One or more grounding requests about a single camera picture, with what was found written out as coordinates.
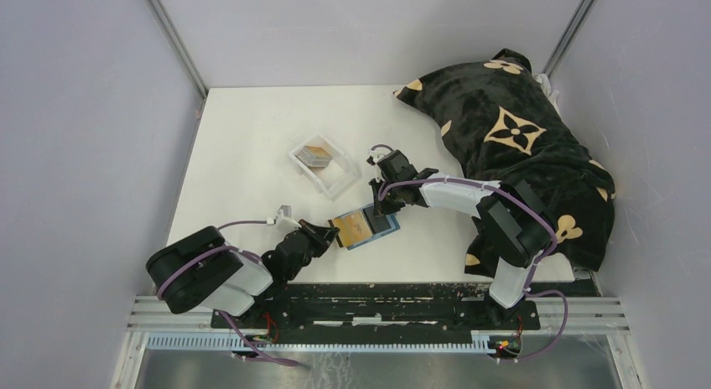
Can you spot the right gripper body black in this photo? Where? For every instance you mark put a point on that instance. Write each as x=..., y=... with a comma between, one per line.
x=391, y=192

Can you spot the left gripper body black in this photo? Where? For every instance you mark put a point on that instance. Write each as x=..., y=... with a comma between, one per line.
x=315, y=248

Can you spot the blue leather card holder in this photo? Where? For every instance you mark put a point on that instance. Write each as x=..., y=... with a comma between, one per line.
x=395, y=227

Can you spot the gold card with black stripe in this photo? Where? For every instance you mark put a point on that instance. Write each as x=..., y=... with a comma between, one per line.
x=354, y=229

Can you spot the clear plastic tray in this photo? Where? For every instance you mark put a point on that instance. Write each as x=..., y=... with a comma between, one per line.
x=337, y=177

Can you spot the black blanket with beige flowers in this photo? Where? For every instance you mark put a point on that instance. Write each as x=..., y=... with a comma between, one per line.
x=497, y=122

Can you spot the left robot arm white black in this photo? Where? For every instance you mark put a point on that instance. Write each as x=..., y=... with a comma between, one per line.
x=205, y=270

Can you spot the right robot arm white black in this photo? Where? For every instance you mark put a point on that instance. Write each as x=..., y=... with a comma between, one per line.
x=512, y=218

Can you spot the stack of cards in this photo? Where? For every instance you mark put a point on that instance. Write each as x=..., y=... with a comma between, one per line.
x=313, y=157

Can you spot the white crumpled cloth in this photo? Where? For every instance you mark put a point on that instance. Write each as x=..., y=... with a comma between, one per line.
x=551, y=94

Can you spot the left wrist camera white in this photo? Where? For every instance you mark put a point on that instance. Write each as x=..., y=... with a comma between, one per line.
x=283, y=220

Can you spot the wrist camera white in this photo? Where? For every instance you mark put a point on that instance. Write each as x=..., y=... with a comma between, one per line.
x=283, y=220
x=375, y=155

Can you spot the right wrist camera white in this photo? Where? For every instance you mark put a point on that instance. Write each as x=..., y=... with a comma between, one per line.
x=375, y=155

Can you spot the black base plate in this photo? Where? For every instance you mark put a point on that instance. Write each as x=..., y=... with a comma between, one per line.
x=374, y=313

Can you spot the white slotted cable duct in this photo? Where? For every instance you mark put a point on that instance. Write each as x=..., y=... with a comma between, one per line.
x=230, y=342

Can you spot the aluminium rail frame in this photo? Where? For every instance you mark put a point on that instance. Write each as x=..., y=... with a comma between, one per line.
x=582, y=342

